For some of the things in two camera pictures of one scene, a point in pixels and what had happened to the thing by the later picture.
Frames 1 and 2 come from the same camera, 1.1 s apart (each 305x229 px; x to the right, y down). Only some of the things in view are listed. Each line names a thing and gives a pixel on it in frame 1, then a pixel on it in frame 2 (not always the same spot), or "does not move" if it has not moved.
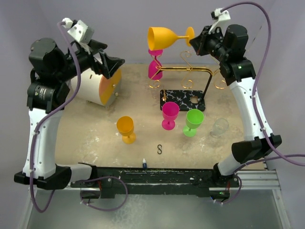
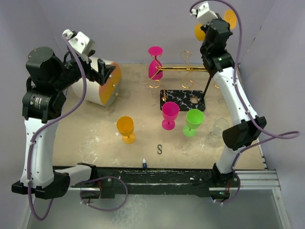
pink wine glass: [155, 69] does not move
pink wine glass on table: [170, 111] does not move
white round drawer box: [97, 88] does not move
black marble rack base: [187, 99] does not move
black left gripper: [108, 64] to [99, 76]
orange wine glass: [159, 38] to [229, 15]
